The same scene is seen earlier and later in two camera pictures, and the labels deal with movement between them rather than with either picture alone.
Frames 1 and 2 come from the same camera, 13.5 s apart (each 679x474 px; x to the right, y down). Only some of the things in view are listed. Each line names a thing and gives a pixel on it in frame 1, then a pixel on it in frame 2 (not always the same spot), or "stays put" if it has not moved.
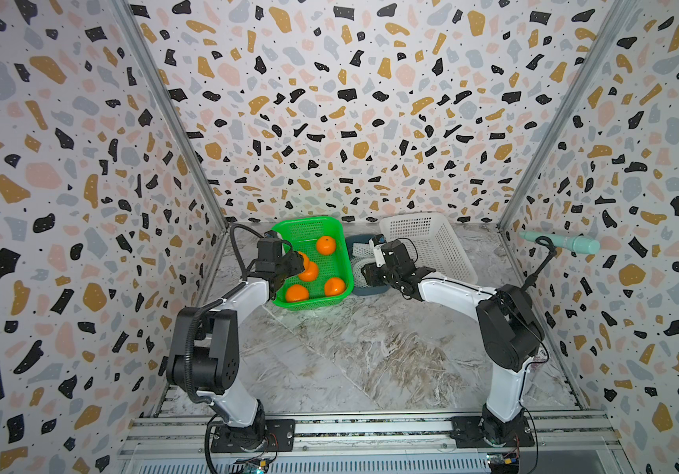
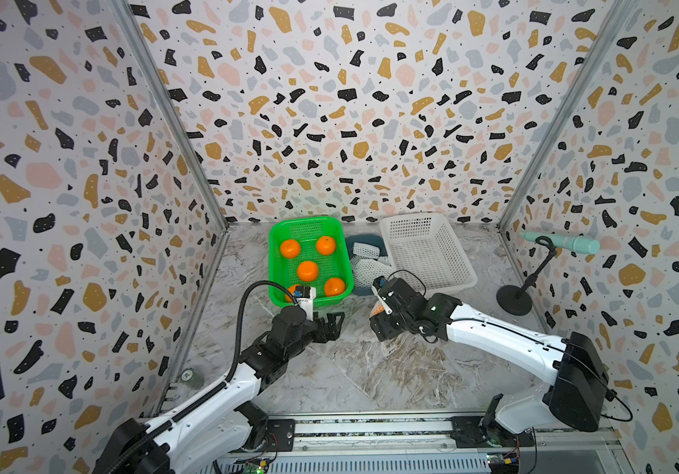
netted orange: [296, 292] stays put
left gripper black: [298, 262] to [335, 326]
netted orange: [334, 286] stays put
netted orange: [310, 274] stays put
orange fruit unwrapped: [326, 245] stays put
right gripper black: [372, 274] to [383, 322]
